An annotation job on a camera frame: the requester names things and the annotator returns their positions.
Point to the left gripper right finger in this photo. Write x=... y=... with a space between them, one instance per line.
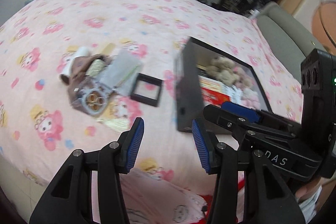
x=206 y=143

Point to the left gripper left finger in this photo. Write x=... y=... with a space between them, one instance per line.
x=131 y=141

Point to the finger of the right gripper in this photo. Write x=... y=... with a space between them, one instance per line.
x=234 y=123
x=241 y=109

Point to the grey pack with rings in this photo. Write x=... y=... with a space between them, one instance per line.
x=91 y=97

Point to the person right hand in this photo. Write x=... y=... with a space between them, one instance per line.
x=309 y=189

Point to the pink white plush toy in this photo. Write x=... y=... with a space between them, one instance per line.
x=249 y=97

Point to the orange label spiral notebook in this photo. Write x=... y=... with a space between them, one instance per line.
x=210 y=84

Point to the black shoe box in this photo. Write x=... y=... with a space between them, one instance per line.
x=192 y=63

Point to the beige plush dog toy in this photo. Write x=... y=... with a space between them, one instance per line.
x=221 y=69

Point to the green cotton swab sticks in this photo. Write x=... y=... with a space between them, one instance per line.
x=126 y=77

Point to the clear zip bag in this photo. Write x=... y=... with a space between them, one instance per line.
x=117 y=69

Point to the brown fabric pouch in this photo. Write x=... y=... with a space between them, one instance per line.
x=79 y=68

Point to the grey upholstered headboard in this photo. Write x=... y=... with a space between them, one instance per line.
x=288 y=39

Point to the hand cream tube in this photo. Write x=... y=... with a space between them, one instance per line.
x=95 y=68

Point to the white paper roll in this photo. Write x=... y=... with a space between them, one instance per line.
x=67 y=69

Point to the pink cartoon print blanket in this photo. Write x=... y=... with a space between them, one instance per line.
x=39 y=128

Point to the small gold card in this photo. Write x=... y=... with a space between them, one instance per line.
x=108 y=49

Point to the black square frame case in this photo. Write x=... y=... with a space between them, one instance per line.
x=147 y=90

